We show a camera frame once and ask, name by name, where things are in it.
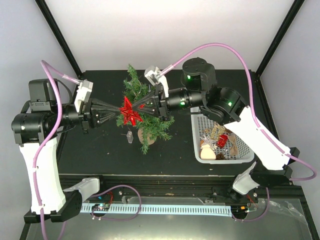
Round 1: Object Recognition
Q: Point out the right black corner post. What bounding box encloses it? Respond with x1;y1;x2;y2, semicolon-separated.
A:
255;0;305;78

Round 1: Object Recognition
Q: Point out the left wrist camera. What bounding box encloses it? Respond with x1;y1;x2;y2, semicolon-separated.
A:
74;80;94;113

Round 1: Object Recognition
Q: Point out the silver star ornament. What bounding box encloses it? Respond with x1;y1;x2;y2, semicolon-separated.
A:
200;134;217;150

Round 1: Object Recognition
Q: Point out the burlap bow ornament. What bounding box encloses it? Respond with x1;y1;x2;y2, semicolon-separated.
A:
228;133;239;156

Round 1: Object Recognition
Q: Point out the black corner frame post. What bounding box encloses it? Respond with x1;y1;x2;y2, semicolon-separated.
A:
35;0;83;77

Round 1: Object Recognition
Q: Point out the red glitter star ornament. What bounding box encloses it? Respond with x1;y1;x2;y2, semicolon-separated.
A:
119;96;143;126

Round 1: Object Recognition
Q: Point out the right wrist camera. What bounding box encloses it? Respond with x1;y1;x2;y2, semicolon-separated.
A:
144;65;169;98

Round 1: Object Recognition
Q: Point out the white perforated plastic basket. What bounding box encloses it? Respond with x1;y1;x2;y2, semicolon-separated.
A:
190;107;255;165

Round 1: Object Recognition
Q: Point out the wooden snowman ornament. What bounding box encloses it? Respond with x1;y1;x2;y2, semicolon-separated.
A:
200;145;216;160

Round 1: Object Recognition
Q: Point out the brown tree base pot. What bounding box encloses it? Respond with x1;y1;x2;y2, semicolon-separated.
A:
137;128;155;146

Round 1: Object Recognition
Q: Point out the brown pine cone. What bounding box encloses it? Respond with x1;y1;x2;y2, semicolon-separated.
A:
215;152;226;160

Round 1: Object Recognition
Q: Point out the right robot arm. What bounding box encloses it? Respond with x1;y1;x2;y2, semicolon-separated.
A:
132;57;293;202

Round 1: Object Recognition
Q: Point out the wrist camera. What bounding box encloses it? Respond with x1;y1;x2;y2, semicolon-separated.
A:
74;80;94;113
144;65;169;98

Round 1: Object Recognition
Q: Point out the white slotted cable duct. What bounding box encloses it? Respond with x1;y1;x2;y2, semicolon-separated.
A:
80;203;232;217

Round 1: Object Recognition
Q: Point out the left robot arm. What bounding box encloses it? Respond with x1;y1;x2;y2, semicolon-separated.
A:
11;79;120;224

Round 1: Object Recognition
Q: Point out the small green christmas tree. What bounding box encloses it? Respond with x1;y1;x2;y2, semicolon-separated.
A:
116;64;175;155

